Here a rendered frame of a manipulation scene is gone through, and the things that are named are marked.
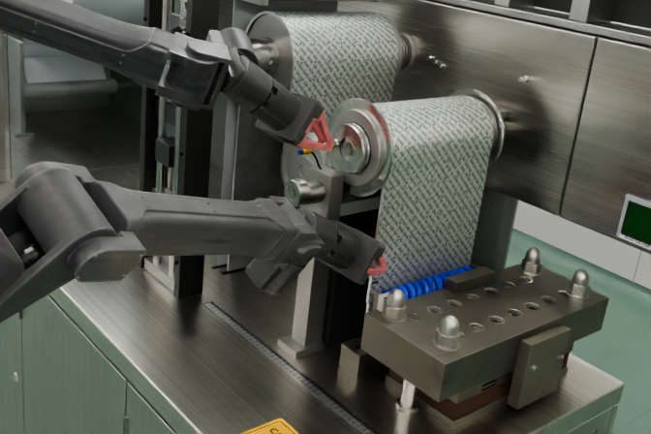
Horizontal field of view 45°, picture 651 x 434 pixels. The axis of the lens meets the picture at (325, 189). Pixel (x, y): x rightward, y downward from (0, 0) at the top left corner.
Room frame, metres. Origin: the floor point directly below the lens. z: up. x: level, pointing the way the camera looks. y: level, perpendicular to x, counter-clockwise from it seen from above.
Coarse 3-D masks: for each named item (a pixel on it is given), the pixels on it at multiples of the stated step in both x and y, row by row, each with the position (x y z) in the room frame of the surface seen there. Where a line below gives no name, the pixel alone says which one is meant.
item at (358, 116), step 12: (336, 120) 1.16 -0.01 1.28; (348, 120) 1.15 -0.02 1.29; (360, 120) 1.13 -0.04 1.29; (372, 120) 1.11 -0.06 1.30; (372, 132) 1.10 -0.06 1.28; (492, 132) 1.26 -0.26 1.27; (372, 144) 1.10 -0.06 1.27; (492, 144) 1.26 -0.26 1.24; (372, 156) 1.10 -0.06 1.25; (336, 168) 1.16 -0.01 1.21; (372, 168) 1.10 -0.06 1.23; (348, 180) 1.13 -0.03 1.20; (360, 180) 1.11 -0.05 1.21; (372, 180) 1.10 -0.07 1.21
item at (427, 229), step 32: (384, 192) 1.09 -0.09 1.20; (416, 192) 1.14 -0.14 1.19; (448, 192) 1.19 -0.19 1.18; (480, 192) 1.24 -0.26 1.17; (384, 224) 1.10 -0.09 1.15; (416, 224) 1.15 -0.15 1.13; (448, 224) 1.20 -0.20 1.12; (384, 256) 1.11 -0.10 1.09; (416, 256) 1.15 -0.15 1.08; (448, 256) 1.21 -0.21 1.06; (384, 288) 1.11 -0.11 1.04
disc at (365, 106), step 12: (336, 108) 1.18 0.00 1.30; (348, 108) 1.16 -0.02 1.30; (360, 108) 1.14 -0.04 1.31; (372, 108) 1.12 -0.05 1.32; (384, 120) 1.10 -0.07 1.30; (384, 132) 1.10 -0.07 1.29; (384, 144) 1.09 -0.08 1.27; (384, 156) 1.09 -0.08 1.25; (384, 168) 1.09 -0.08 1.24; (384, 180) 1.09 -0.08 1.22; (360, 192) 1.12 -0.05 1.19; (372, 192) 1.10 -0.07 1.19
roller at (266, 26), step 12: (264, 24) 1.34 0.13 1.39; (276, 24) 1.32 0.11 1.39; (252, 36) 1.37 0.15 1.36; (264, 36) 1.34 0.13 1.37; (276, 36) 1.32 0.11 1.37; (288, 36) 1.29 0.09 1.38; (396, 36) 1.45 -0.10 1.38; (288, 48) 1.29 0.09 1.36; (288, 60) 1.29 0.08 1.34; (276, 72) 1.31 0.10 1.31; (288, 72) 1.29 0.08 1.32; (396, 72) 1.44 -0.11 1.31; (288, 84) 1.28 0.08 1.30
